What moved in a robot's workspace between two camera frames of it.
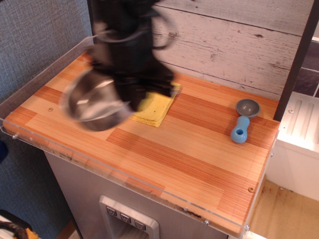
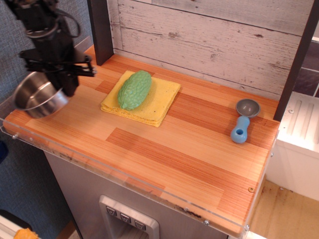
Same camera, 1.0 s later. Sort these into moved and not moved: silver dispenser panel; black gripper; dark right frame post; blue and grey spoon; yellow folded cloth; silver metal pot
Moved: silver metal pot; black gripper
Not moved: yellow folded cloth; blue and grey spoon; dark right frame post; silver dispenser panel
